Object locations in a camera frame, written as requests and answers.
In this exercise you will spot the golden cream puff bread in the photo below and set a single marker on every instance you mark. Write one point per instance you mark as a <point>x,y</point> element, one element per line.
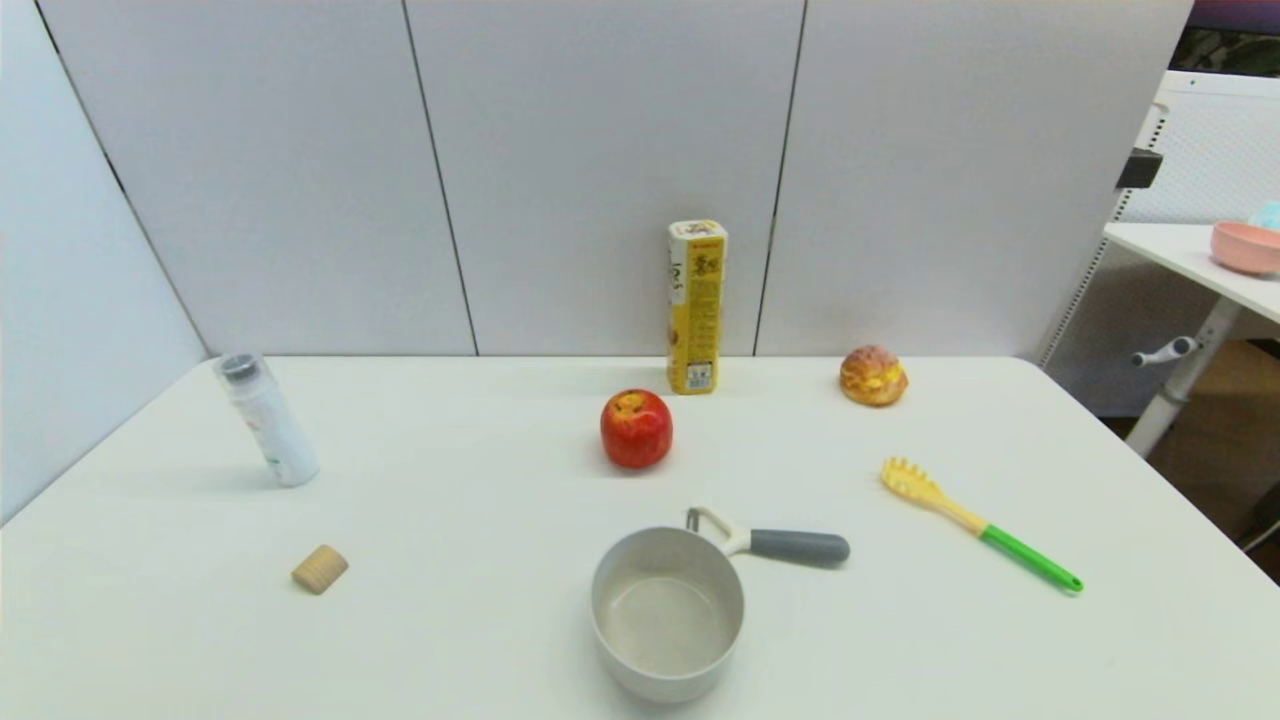
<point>873,378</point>

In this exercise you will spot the beige round bowl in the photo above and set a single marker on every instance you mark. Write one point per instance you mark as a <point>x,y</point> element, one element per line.
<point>665,625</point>

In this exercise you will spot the pink bowl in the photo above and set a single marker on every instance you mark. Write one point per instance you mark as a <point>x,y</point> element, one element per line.
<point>1245,250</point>

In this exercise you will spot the light blue object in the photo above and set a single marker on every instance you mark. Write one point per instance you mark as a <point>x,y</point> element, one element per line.
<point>1270,217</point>

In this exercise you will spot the red apple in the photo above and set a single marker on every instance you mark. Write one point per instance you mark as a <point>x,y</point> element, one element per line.
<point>636,432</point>

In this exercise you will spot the tall yellow carton box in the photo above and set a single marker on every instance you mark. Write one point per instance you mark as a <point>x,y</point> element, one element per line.
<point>698,310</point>

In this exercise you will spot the white bottle with grey cap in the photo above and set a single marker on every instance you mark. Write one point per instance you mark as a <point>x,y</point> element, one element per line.
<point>270,430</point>

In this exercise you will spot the small ribbed wooden cylinder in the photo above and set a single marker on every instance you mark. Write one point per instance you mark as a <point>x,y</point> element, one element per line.
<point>320,570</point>

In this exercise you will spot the black clip on partition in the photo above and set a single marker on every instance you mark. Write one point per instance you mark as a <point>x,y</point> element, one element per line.
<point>1139,169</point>

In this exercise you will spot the white side table leg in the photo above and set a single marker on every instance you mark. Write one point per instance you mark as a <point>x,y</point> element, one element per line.
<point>1185,380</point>

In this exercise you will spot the white side table top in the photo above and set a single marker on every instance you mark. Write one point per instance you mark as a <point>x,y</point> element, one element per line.
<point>1175,252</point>

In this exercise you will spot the white perforated partition panel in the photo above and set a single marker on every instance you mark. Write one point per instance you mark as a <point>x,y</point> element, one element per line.
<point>1220,150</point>

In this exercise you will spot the dark screen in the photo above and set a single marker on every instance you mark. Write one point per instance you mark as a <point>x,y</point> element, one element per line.
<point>1235,40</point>

